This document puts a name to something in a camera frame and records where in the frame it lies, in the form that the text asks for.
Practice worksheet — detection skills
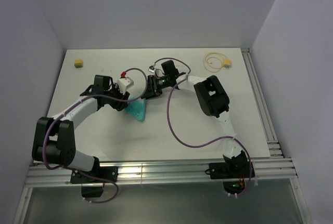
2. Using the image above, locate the aluminium rail frame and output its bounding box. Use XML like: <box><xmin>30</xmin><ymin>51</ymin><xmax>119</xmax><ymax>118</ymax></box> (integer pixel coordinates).
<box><xmin>14</xmin><ymin>48</ymin><xmax>313</xmax><ymax>223</ymax></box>

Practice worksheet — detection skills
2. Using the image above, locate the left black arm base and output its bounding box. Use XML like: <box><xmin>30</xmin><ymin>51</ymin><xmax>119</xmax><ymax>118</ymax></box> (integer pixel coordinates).
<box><xmin>70</xmin><ymin>166</ymin><xmax>119</xmax><ymax>204</ymax></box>

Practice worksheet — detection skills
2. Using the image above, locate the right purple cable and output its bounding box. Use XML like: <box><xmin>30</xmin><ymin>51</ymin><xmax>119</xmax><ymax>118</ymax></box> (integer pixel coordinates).
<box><xmin>153</xmin><ymin>57</ymin><xmax>253</xmax><ymax>196</ymax></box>

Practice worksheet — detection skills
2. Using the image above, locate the teal triangular power strip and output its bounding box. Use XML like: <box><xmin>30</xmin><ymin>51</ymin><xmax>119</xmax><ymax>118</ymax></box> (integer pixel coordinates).
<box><xmin>125</xmin><ymin>99</ymin><xmax>146</xmax><ymax>122</ymax></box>

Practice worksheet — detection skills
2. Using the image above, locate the purple cable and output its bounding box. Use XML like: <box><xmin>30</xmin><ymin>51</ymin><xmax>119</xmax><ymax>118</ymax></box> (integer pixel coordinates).
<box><xmin>43</xmin><ymin>68</ymin><xmax>148</xmax><ymax>204</ymax></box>
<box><xmin>153</xmin><ymin>57</ymin><xmax>253</xmax><ymax>196</ymax></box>

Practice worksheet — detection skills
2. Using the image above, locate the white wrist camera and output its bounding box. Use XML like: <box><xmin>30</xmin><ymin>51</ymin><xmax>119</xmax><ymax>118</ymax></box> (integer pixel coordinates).
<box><xmin>148</xmin><ymin>63</ymin><xmax>163</xmax><ymax>76</ymax></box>
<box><xmin>117</xmin><ymin>71</ymin><xmax>134</xmax><ymax>94</ymax></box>

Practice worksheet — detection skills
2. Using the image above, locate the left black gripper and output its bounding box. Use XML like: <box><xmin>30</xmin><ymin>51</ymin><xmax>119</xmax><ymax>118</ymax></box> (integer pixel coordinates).
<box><xmin>104</xmin><ymin>83</ymin><xmax>130</xmax><ymax>111</ymax></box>

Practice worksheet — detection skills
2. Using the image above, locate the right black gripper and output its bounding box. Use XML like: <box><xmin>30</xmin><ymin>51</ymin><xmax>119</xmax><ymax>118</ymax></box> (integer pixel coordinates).
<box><xmin>141</xmin><ymin>75</ymin><xmax>170</xmax><ymax>100</ymax></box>

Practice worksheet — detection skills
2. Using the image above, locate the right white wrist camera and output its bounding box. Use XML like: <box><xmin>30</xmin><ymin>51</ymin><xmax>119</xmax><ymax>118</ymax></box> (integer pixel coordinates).
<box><xmin>148</xmin><ymin>63</ymin><xmax>163</xmax><ymax>76</ymax></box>

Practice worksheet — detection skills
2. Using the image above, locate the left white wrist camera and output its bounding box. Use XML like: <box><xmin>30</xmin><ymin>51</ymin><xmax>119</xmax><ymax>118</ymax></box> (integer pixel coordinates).
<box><xmin>117</xmin><ymin>71</ymin><xmax>134</xmax><ymax>94</ymax></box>

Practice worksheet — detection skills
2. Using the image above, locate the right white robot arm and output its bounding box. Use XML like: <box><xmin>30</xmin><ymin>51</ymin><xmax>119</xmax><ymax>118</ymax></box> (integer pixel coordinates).
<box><xmin>141</xmin><ymin>58</ymin><xmax>254</xmax><ymax>179</ymax></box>

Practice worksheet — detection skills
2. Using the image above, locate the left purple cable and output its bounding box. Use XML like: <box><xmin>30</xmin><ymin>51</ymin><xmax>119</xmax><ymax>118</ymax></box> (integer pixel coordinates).
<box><xmin>43</xmin><ymin>68</ymin><xmax>148</xmax><ymax>204</ymax></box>

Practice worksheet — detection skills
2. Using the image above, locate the yellow cube block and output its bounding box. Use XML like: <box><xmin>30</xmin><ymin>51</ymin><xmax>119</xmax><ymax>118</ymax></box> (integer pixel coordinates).
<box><xmin>74</xmin><ymin>59</ymin><xmax>84</xmax><ymax>69</ymax></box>

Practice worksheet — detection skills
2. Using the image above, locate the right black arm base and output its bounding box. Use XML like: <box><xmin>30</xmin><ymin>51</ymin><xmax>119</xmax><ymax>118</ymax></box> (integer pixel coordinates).
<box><xmin>204</xmin><ymin>162</ymin><xmax>255</xmax><ymax>197</ymax></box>

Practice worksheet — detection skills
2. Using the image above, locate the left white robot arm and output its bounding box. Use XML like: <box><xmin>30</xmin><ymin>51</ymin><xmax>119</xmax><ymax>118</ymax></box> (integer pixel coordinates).
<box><xmin>32</xmin><ymin>75</ymin><xmax>134</xmax><ymax>182</ymax></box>

